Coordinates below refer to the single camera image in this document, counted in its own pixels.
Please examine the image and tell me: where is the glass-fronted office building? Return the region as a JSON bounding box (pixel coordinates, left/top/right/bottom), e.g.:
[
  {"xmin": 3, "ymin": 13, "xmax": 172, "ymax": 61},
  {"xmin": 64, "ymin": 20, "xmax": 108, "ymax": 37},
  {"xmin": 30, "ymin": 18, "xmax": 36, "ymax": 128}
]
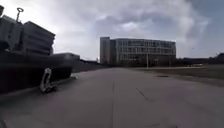
[{"xmin": 99, "ymin": 36, "xmax": 177, "ymax": 67}]

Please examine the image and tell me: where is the thin pole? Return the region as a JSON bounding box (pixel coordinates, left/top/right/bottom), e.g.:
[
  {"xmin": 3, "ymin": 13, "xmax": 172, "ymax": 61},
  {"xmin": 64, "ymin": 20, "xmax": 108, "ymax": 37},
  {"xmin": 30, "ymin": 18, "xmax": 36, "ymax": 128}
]
[{"xmin": 145, "ymin": 53, "xmax": 150, "ymax": 69}]

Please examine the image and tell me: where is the grey concrete pavement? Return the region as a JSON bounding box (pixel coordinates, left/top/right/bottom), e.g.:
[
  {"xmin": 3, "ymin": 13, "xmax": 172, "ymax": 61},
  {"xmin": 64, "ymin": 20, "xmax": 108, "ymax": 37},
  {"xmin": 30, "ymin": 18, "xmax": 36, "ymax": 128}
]
[{"xmin": 0, "ymin": 67, "xmax": 224, "ymax": 128}]

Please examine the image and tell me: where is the low flat building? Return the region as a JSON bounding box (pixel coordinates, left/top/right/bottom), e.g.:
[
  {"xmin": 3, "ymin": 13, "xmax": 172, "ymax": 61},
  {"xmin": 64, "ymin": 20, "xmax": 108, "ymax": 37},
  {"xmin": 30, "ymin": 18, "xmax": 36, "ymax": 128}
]
[{"xmin": 53, "ymin": 52, "xmax": 81, "ymax": 61}]

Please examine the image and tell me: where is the large dark building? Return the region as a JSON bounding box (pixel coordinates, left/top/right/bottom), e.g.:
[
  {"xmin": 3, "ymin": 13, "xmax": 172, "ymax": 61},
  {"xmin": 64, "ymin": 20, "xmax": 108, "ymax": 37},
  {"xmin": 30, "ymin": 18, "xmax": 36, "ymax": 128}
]
[{"xmin": 0, "ymin": 4, "xmax": 57, "ymax": 57}]

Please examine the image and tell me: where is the distant row of trees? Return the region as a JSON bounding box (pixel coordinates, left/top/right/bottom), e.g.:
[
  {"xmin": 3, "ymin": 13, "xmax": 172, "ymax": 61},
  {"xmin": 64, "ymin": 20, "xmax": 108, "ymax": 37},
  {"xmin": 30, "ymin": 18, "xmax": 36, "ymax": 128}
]
[{"xmin": 176, "ymin": 52, "xmax": 224, "ymax": 66}]

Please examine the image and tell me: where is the grass strip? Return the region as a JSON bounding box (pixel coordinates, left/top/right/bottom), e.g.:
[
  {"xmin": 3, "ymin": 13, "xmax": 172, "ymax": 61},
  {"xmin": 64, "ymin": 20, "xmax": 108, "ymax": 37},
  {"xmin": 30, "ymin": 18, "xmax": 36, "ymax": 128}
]
[{"xmin": 146, "ymin": 64, "xmax": 224, "ymax": 81}]

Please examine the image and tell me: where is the dark hedge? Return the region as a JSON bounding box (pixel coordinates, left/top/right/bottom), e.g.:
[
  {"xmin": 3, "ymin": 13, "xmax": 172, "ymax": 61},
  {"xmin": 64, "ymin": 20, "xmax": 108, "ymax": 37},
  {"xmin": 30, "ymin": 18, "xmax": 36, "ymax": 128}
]
[{"xmin": 0, "ymin": 51, "xmax": 101, "ymax": 94}]

